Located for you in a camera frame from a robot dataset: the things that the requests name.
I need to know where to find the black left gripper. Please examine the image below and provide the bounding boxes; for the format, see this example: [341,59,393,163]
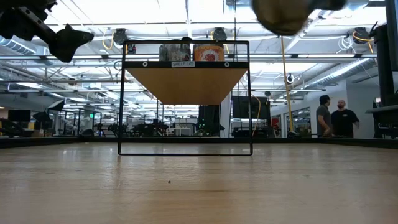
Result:
[0,0,95,63]

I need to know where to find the black computer monitor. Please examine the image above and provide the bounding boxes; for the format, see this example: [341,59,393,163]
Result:
[373,0,398,106]

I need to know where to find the person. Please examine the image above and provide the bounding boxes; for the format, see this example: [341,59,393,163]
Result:
[315,94,333,138]
[330,99,361,138]

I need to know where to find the grey side desk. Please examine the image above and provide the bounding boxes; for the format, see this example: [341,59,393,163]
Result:
[365,104,398,139]

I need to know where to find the black computer tower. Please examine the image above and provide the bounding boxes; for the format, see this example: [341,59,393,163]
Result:
[198,105,222,137]

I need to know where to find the ceiling cord reel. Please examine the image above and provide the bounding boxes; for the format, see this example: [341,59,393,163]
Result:
[113,27,129,45]
[213,27,228,42]
[353,27,370,42]

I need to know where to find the black aluminium table frame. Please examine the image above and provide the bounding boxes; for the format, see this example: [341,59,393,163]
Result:
[0,136,398,149]

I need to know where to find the wooden shelf black metal frame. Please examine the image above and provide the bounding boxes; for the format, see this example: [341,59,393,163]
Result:
[117,40,253,156]

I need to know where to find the black wall screen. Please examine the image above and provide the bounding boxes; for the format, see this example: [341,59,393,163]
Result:
[231,95,270,119]

